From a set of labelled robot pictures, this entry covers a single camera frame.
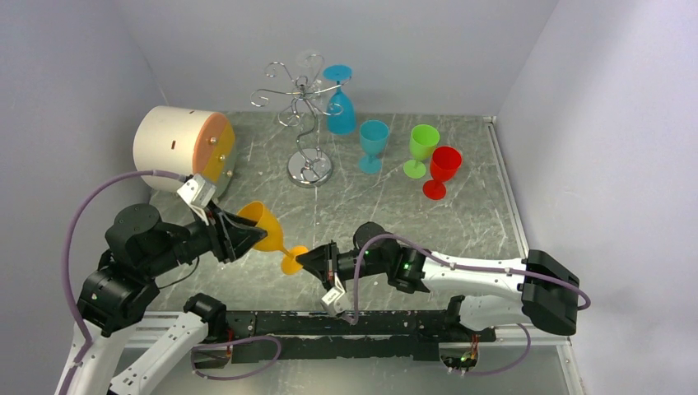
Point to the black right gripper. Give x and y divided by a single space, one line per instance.
323 260

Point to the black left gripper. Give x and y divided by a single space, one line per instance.
229 239

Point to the orange plastic wine glass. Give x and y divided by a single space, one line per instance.
262 218

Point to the light blue plastic goblet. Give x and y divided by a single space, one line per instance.
373 139

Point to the blue plastic wine glass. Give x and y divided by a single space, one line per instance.
341 118

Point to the clear wine glass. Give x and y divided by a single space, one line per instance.
313 63

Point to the green plastic wine glass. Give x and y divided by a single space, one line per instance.
423 141

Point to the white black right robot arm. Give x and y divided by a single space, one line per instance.
536 289

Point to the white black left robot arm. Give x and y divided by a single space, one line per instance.
142 247

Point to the red plastic wine glass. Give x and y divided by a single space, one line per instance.
444 165

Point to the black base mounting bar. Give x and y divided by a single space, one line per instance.
295 335

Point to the round cream drawer box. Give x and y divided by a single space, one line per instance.
187 141

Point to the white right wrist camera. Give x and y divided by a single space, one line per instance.
335 301

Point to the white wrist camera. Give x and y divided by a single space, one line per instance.
335 301
197 192

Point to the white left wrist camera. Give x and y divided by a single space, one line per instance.
197 192

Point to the chrome wire wine glass rack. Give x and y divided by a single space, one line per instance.
308 167

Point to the aluminium extrusion rail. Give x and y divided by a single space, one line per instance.
153 326

